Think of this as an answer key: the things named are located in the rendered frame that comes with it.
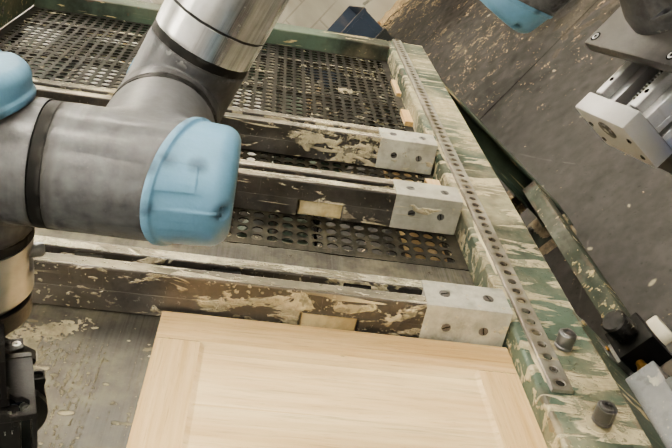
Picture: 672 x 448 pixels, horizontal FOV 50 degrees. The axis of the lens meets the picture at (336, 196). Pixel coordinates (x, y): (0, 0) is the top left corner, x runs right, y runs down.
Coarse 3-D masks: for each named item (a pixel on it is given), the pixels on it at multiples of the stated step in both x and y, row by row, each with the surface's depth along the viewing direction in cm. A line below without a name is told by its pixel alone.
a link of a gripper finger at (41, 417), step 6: (36, 372) 53; (42, 372) 53; (36, 378) 53; (42, 378) 53; (36, 384) 53; (42, 384) 53; (36, 390) 53; (42, 390) 53; (36, 396) 53; (42, 396) 53; (36, 402) 53; (42, 402) 53; (42, 408) 53; (42, 414) 54; (30, 420) 53; (42, 420) 54
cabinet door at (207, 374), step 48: (192, 336) 93; (240, 336) 95; (288, 336) 97; (336, 336) 99; (384, 336) 100; (144, 384) 84; (192, 384) 86; (240, 384) 88; (288, 384) 89; (336, 384) 90; (384, 384) 92; (432, 384) 94; (480, 384) 95; (144, 432) 78; (192, 432) 80; (240, 432) 81; (288, 432) 82; (336, 432) 83; (384, 432) 85; (432, 432) 86; (480, 432) 87; (528, 432) 88
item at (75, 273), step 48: (48, 240) 98; (48, 288) 95; (96, 288) 96; (144, 288) 96; (192, 288) 97; (240, 288) 97; (288, 288) 98; (336, 288) 99; (384, 288) 103; (432, 288) 104; (480, 288) 106; (432, 336) 102; (480, 336) 103
